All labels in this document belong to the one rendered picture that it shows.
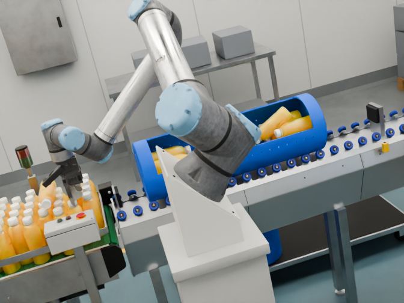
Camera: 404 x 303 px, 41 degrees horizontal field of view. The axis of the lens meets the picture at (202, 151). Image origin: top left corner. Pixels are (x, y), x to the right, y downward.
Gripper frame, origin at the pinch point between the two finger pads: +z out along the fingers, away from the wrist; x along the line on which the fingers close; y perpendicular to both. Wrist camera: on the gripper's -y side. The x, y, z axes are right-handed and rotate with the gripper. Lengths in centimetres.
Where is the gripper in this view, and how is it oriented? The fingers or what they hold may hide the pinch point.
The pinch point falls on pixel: (72, 202)
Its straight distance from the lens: 238.3
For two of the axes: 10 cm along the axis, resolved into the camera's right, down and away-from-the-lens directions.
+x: -2.5, -3.1, 9.2
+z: 2.1, 9.1, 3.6
